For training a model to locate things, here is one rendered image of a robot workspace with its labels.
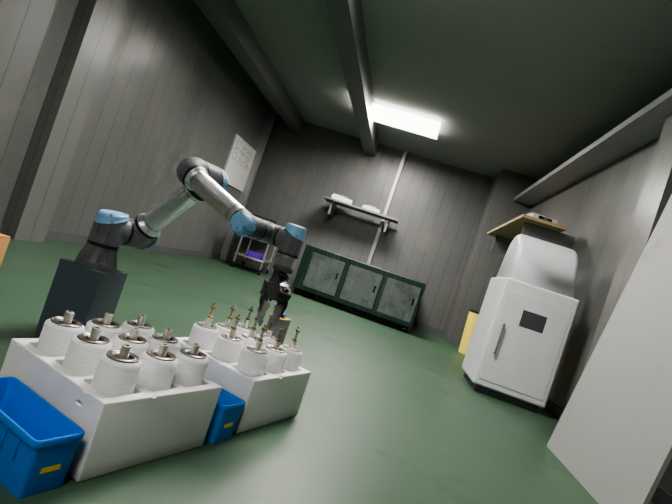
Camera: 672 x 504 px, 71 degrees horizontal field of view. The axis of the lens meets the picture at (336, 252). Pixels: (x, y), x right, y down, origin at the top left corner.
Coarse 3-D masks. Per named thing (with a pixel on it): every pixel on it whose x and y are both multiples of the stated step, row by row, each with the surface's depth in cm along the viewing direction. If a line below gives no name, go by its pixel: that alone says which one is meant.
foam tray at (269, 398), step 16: (208, 352) 165; (208, 368) 159; (224, 368) 156; (224, 384) 155; (240, 384) 152; (256, 384) 152; (272, 384) 161; (288, 384) 171; (304, 384) 183; (256, 400) 155; (272, 400) 164; (288, 400) 175; (240, 416) 150; (256, 416) 158; (272, 416) 168; (288, 416) 179; (240, 432) 152
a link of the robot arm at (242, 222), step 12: (180, 168) 169; (192, 168) 167; (204, 168) 170; (180, 180) 170; (192, 180) 166; (204, 180) 164; (204, 192) 163; (216, 192) 161; (216, 204) 159; (228, 204) 157; (240, 204) 159; (228, 216) 156; (240, 216) 151; (252, 216) 153; (240, 228) 150; (252, 228) 152; (264, 228) 158
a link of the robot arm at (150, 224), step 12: (216, 168) 182; (216, 180) 181; (228, 180) 188; (180, 192) 186; (192, 192) 182; (168, 204) 188; (180, 204) 187; (192, 204) 189; (144, 216) 193; (156, 216) 190; (168, 216) 190; (144, 228) 192; (156, 228) 193; (132, 240) 192; (144, 240) 195; (156, 240) 201
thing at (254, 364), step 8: (248, 352) 157; (240, 360) 158; (248, 360) 156; (256, 360) 156; (264, 360) 158; (240, 368) 157; (248, 368) 156; (256, 368) 156; (264, 368) 159; (256, 376) 157
